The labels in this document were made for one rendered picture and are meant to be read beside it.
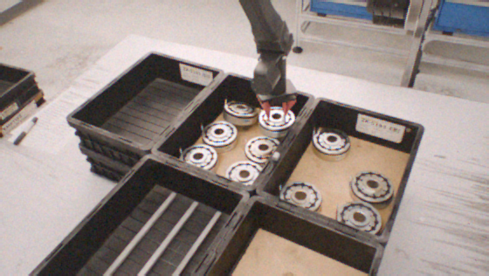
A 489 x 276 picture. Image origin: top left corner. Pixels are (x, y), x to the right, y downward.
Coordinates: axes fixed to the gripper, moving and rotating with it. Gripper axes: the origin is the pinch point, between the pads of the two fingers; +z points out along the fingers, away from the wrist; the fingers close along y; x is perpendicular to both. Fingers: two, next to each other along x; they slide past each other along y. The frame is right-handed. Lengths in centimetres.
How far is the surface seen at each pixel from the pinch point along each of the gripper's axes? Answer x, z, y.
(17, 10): 304, 84, -136
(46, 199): 8, 18, -70
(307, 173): -17.7, 7.2, 2.5
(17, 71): 107, 30, -93
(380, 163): -20.7, 7.8, 22.2
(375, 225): -39.6, 4.3, 9.7
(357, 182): -26.7, 4.4, 11.9
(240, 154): -4.9, 6.8, -12.6
